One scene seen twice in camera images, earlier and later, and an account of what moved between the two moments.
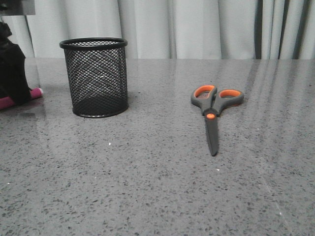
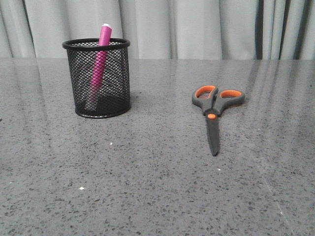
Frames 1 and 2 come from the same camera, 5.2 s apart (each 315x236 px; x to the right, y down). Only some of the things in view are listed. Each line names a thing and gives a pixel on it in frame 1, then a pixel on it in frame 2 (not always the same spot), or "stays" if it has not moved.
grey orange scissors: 211,102 stays
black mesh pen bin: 96,70 stays
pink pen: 6,102 -> 100,63
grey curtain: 225,29 stays
